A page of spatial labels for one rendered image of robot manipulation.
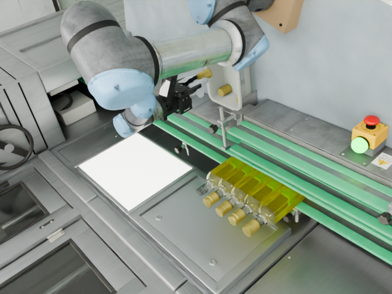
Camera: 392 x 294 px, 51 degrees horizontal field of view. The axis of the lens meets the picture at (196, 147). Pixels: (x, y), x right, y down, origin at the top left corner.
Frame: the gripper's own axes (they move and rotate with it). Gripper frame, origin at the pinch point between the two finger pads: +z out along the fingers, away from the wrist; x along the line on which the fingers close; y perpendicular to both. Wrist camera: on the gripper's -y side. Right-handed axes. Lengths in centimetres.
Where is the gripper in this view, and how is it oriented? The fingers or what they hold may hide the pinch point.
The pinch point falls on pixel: (201, 76)
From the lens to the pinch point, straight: 144.3
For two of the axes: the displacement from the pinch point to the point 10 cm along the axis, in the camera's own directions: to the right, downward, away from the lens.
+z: 7.4, -4.8, 4.7
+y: 1.4, 8.0, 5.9
